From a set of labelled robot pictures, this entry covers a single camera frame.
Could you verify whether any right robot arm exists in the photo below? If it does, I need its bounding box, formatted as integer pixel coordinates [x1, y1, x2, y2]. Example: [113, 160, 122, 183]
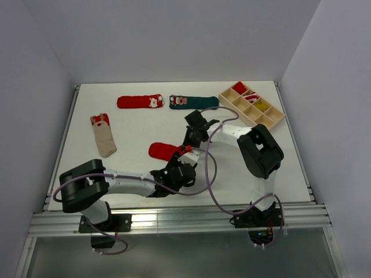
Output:
[184, 108, 284, 226]

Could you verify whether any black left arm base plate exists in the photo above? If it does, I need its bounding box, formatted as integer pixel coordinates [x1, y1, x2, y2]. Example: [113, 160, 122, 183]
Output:
[78, 214, 132, 233]

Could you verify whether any wooden compartment tray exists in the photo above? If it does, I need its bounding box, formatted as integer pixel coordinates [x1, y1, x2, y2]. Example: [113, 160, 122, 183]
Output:
[218, 81, 285, 130]

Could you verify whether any red reindeer sock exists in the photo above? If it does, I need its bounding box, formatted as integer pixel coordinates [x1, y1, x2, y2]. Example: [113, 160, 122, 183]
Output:
[148, 142, 180, 162]

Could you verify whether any rolled red sock in tray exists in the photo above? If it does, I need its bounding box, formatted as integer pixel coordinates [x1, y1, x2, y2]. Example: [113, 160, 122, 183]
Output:
[232, 82, 248, 95]

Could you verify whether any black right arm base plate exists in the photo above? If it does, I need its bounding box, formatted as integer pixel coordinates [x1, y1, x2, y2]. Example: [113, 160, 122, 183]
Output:
[230, 204, 283, 228]

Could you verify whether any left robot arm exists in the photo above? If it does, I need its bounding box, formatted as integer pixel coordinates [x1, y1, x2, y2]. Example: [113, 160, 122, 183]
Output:
[53, 156, 198, 231]

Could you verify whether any rolled striped sock in tray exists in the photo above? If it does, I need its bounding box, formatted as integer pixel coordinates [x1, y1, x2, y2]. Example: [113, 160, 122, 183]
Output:
[244, 92, 259, 103]

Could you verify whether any dark green reindeer sock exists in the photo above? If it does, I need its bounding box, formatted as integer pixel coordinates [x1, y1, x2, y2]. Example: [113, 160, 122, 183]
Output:
[169, 95, 219, 110]

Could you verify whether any beige reindeer sock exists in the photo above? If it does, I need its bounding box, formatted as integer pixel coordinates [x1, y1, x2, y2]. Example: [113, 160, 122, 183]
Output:
[90, 113, 117, 158]

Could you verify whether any black box under frame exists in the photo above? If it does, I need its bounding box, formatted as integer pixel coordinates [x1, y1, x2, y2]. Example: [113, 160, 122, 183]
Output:
[90, 236, 115, 250]

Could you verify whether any rolled yellow sock in tray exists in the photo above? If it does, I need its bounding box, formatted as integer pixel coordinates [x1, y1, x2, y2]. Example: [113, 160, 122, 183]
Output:
[253, 101, 270, 112]

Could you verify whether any red santa sock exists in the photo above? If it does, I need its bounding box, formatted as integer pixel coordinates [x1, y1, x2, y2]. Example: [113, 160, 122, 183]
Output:
[117, 94, 165, 109]

